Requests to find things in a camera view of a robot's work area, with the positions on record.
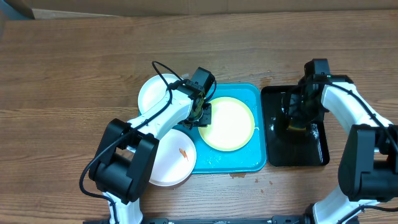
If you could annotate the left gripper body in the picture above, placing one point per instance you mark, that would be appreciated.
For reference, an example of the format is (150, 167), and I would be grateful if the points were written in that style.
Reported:
(203, 118)

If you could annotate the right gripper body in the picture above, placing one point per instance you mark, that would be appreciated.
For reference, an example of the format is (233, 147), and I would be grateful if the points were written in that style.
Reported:
(308, 110)

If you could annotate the yellow green sponge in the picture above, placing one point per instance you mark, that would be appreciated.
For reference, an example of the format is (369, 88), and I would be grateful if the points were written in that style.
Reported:
(296, 128)

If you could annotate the green rimmed plate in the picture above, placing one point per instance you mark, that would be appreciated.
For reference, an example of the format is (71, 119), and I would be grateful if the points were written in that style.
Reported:
(232, 125)

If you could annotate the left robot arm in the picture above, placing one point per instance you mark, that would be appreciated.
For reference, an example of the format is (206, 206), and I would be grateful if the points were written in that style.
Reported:
(121, 168)

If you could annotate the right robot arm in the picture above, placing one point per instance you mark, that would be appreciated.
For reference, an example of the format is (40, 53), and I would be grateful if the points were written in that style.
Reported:
(367, 174)

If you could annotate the black water tray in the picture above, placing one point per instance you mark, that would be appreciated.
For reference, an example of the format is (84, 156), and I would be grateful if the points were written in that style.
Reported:
(286, 147)

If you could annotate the teal plastic tray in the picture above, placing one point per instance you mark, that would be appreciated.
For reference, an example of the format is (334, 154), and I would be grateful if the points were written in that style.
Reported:
(249, 158)

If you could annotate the white plate near left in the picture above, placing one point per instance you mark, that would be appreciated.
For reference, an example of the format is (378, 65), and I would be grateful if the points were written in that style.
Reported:
(175, 159)

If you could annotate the white plate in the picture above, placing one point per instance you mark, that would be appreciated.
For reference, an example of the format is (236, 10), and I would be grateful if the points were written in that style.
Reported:
(151, 93)
(175, 159)

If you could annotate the white plate far left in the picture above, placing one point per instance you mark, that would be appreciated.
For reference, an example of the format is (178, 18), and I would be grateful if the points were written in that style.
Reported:
(151, 93)

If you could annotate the cardboard sheet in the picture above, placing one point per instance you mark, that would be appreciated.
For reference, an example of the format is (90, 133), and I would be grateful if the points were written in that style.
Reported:
(23, 9)

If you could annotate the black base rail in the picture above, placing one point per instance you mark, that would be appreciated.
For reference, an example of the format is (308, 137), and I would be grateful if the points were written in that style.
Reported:
(276, 219)

